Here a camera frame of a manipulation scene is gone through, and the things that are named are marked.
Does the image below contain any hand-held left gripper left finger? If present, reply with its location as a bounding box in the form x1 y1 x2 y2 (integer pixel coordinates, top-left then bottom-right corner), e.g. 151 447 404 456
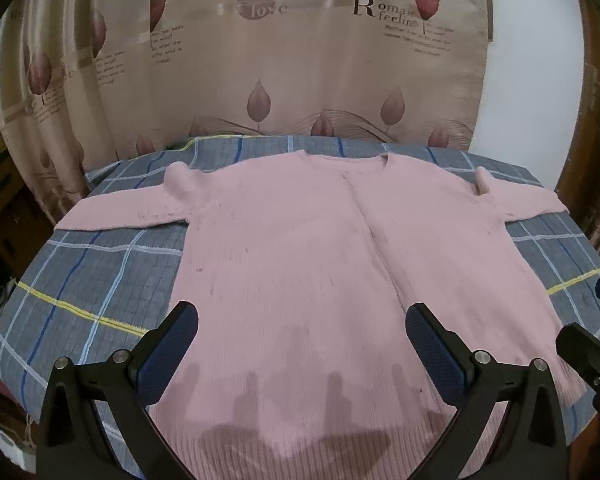
39 301 201 480

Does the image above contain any white plastic object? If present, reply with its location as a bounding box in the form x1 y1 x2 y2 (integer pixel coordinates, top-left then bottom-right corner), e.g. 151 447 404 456
0 427 37 480

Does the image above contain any blue-grey plaid bedsheet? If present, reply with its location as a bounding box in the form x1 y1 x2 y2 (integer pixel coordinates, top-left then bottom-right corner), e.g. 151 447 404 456
0 135 600 480

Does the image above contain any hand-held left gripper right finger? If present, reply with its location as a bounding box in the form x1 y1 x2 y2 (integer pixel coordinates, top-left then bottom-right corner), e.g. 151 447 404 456
405 302 569 480

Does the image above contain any beige leaf-print curtain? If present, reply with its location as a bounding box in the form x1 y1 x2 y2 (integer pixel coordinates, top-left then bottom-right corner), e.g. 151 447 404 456
0 0 496 211

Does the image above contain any brown wooden door frame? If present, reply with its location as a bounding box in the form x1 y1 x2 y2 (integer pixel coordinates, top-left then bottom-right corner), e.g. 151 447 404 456
555 0 600 273

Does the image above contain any pink knit sweater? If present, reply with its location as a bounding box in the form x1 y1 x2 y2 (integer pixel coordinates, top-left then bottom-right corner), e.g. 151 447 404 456
54 150 588 480

